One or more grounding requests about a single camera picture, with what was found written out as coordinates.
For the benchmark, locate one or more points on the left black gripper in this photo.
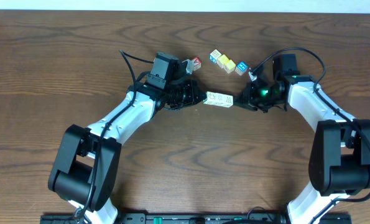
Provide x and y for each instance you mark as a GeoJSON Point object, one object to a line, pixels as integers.
{"type": "Point", "coordinates": [199, 94]}

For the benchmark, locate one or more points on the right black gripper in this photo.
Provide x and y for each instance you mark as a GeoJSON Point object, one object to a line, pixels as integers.
{"type": "Point", "coordinates": [248, 98]}

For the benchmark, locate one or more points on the green Z white block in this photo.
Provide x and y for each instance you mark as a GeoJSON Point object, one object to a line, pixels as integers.
{"type": "Point", "coordinates": [210, 98]}

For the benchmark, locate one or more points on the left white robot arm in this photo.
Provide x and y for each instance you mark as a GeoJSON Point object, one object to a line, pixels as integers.
{"type": "Point", "coordinates": [86, 165]}

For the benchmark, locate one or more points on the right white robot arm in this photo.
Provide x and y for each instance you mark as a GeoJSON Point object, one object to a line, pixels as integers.
{"type": "Point", "coordinates": [339, 164]}

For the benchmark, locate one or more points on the blue topped block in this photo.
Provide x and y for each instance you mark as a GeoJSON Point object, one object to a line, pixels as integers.
{"type": "Point", "coordinates": [241, 68]}

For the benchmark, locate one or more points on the red letter A block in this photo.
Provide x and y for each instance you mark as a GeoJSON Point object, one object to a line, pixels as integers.
{"type": "Point", "coordinates": [196, 63]}

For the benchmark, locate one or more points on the yellow wooden block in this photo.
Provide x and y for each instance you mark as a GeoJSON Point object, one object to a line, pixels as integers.
{"type": "Point", "coordinates": [229, 66]}
{"type": "Point", "coordinates": [222, 60]}

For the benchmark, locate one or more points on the blue edged white block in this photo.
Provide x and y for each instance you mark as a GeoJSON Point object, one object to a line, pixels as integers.
{"type": "Point", "coordinates": [214, 55]}

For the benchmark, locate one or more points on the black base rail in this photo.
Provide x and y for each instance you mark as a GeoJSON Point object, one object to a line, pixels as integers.
{"type": "Point", "coordinates": [256, 215]}

